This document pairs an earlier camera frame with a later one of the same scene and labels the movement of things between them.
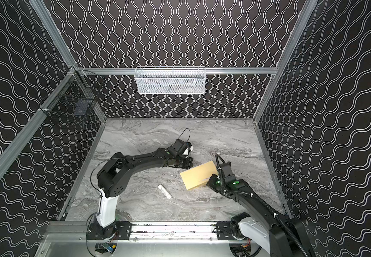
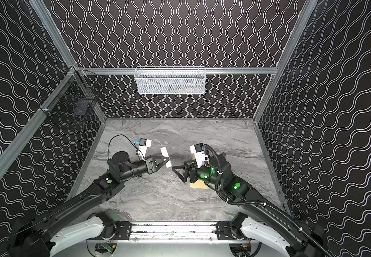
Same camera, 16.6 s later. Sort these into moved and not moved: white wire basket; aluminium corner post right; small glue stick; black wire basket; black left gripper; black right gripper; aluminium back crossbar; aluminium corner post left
Moved: small glue stick; black left gripper; black right gripper
Not moved: aluminium back crossbar; white wire basket; aluminium corner post right; aluminium corner post left; black wire basket
